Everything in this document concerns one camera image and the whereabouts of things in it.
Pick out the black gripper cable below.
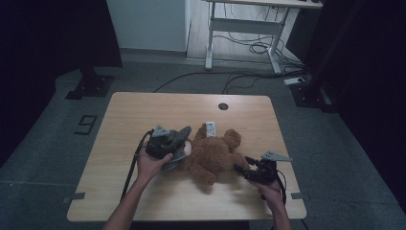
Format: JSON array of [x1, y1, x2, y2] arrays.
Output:
[[120, 128, 154, 202], [273, 168, 288, 206]]

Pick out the white desk frame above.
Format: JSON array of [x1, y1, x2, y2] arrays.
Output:
[[200, 0, 324, 75]]

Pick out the black curtain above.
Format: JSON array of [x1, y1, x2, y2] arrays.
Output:
[[302, 0, 406, 213], [0, 0, 124, 167]]

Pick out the long black floor cable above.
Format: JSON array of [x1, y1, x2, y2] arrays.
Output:
[[152, 70, 308, 94]]

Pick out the grey tape strip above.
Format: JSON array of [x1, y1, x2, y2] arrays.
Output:
[[290, 192, 311, 201]]

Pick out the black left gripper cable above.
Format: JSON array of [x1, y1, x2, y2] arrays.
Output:
[[120, 128, 154, 202]]

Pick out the grey fluffy cloth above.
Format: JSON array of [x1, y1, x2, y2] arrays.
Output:
[[161, 126, 193, 172]]

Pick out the white power strip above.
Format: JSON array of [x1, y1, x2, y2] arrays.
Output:
[[282, 77, 306, 86]]

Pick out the white cabinet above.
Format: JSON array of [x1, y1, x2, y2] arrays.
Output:
[[105, 0, 192, 54]]

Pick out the tangled black floor cables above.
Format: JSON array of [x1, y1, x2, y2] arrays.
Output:
[[213, 32, 305, 70]]

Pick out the person's right hand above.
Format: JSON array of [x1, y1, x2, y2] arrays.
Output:
[[255, 177, 287, 213]]

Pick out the black stand base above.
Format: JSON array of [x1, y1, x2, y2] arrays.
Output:
[[289, 80, 339, 114], [65, 66, 116, 101]]

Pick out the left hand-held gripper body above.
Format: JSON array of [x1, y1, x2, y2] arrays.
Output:
[[146, 124, 185, 161]]

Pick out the person's left hand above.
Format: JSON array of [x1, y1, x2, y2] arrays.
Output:
[[135, 148, 173, 187]]

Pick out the brown teddy bear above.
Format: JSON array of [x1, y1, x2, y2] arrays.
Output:
[[176, 121, 252, 187]]

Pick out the short black floor cable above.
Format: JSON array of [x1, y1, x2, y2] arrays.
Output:
[[222, 74, 260, 96]]

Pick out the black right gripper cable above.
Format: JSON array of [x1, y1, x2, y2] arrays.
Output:
[[273, 168, 288, 206]]

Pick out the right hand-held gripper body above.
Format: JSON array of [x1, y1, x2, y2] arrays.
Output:
[[243, 150, 293, 186]]

